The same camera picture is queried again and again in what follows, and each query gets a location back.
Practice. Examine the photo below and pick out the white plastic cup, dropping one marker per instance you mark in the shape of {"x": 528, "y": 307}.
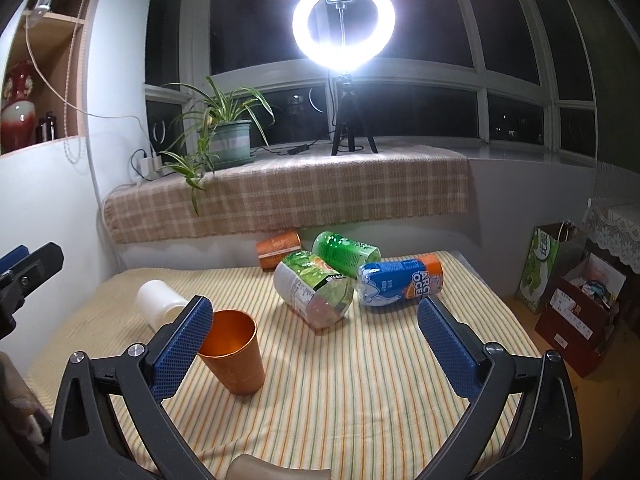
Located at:
{"x": 159, "y": 304}

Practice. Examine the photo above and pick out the orange patterned paper cup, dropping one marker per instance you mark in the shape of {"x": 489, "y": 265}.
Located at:
{"x": 231, "y": 352}

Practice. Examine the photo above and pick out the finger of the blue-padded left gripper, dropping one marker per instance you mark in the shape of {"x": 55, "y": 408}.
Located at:
{"x": 35, "y": 269}
{"x": 9, "y": 260}

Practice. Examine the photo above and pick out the spider plant in green pot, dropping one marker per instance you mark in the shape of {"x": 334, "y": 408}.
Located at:
{"x": 216, "y": 133}

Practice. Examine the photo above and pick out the green soda bottle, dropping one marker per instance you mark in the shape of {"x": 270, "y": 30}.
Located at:
{"x": 344, "y": 254}

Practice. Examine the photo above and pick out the red cardboard box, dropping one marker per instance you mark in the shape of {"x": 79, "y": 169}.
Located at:
{"x": 582, "y": 313}

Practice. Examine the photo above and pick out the white lace cloth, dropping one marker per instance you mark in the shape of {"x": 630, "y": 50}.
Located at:
{"x": 614, "y": 226}

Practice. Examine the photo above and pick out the red white ceramic vase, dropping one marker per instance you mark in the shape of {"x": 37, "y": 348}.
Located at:
{"x": 18, "y": 115}

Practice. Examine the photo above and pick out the plaid beige sill cloth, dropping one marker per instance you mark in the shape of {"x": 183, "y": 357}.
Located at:
{"x": 289, "y": 193}

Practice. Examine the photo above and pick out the green label plastic bottle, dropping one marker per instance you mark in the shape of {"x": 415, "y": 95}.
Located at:
{"x": 315, "y": 291}

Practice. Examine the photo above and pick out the striped yellow table cloth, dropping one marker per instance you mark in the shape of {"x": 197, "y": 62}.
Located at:
{"x": 365, "y": 399}

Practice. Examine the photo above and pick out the green white paper bag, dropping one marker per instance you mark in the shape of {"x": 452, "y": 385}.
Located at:
{"x": 554, "y": 249}

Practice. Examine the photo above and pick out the white ring light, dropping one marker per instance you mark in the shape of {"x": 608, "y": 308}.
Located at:
{"x": 363, "y": 30}

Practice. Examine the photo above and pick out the white power strip with plugs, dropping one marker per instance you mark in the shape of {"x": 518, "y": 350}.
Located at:
{"x": 146, "y": 167}

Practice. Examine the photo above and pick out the small black jar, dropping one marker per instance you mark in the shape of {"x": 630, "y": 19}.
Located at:
{"x": 47, "y": 129}

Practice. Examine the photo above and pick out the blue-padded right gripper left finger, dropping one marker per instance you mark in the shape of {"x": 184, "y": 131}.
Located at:
{"x": 87, "y": 441}

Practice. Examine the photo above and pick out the blue orange drink bottle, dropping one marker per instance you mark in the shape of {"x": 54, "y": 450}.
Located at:
{"x": 380, "y": 284}

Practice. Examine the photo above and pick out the black tripod stand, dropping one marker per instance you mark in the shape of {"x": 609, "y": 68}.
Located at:
{"x": 349, "y": 119}

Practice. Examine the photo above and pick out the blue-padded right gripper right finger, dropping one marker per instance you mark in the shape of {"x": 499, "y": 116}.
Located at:
{"x": 544, "y": 439}

